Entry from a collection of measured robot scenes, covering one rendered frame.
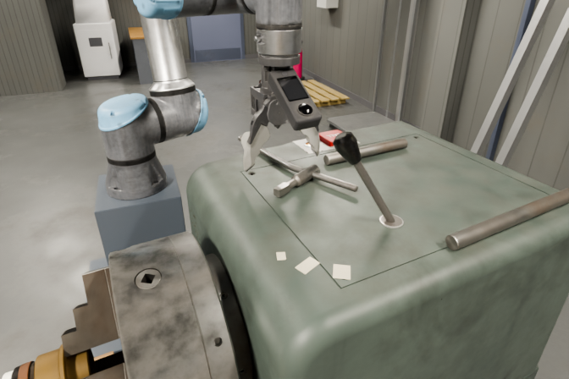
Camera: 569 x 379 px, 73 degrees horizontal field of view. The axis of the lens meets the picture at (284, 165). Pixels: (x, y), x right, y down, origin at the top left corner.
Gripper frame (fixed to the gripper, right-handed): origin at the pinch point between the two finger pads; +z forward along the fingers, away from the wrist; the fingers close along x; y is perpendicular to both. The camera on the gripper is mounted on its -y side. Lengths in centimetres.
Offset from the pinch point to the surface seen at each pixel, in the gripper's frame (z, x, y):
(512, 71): 28, -234, 113
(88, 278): 8.0, 35.3, -6.3
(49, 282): 128, 76, 154
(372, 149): 0.2, -19.9, -0.7
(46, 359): 15.4, 42.2, -11.4
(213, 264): 8.6, 17.7, -10.7
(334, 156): 0.2, -10.7, -0.5
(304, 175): 0.1, -1.6, -4.9
